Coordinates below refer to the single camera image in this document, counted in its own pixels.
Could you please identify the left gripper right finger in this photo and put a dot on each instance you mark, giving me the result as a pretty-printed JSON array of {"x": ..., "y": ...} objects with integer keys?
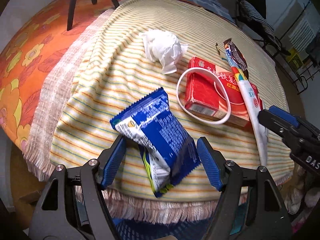
[{"x": 213, "y": 163}]

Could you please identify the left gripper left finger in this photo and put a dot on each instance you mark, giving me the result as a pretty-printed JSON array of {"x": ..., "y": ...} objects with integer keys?
[{"x": 110, "y": 160}]

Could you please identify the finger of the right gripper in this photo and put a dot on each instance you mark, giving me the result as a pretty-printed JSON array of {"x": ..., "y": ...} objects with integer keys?
[{"x": 284, "y": 115}]

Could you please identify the blue silver snack bag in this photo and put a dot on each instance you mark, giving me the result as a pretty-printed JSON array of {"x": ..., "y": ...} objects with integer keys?
[{"x": 168, "y": 151}]

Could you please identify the long white ice-cream wrapper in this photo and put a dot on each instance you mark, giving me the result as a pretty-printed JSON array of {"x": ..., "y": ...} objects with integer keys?
[{"x": 239, "y": 68}]

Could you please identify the black clothes drying rack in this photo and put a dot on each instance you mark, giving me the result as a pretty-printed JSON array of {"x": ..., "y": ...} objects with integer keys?
[{"x": 310, "y": 56}]

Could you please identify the yellow box on rack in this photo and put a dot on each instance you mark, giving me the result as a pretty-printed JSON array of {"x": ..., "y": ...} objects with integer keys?
[{"x": 294, "y": 61}]

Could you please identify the white silicone wristband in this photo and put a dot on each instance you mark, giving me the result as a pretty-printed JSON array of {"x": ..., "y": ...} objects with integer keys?
[{"x": 201, "y": 99}]

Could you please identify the striped cream fringed blanket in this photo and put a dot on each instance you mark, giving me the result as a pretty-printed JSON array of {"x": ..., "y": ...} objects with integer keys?
[{"x": 161, "y": 73}]

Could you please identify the red medicine box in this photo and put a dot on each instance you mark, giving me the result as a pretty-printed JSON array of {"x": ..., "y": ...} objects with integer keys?
[{"x": 239, "y": 115}]

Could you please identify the blue plastic laundry basket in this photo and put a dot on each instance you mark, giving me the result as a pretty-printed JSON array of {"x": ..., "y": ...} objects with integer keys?
[{"x": 132, "y": 229}]

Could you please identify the black chair with clothes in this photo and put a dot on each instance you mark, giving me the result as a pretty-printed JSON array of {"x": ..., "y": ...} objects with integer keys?
[{"x": 253, "y": 14}]

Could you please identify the white wall radiator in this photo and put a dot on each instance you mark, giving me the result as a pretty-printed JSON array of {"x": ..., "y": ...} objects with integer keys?
[{"x": 302, "y": 35}]

